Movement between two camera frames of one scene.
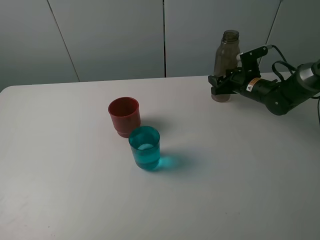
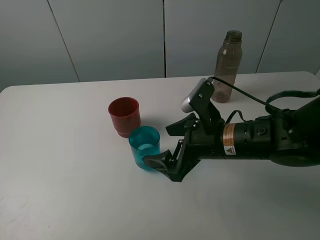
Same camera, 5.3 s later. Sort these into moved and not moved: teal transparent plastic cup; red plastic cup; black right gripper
Moved: black right gripper
Not moved: red plastic cup; teal transparent plastic cup
